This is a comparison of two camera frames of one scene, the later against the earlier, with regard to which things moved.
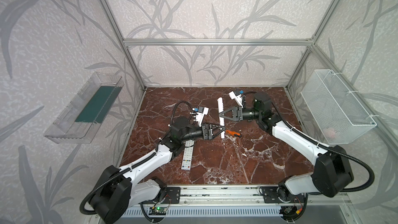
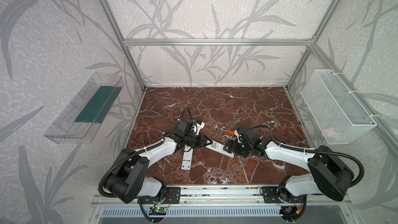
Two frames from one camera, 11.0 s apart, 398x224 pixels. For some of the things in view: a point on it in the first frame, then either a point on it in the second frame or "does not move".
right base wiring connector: x=290 y=211 does not move
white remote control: x=222 y=119 → x=218 y=148
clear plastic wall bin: x=76 y=123 does not move
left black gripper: x=204 y=132 → x=196 y=140
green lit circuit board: x=157 y=211 does not move
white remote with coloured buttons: x=187 y=155 does not move
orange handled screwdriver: x=233 y=133 does not move
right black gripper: x=236 y=113 → x=235 y=144
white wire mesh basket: x=339 y=115 does not move
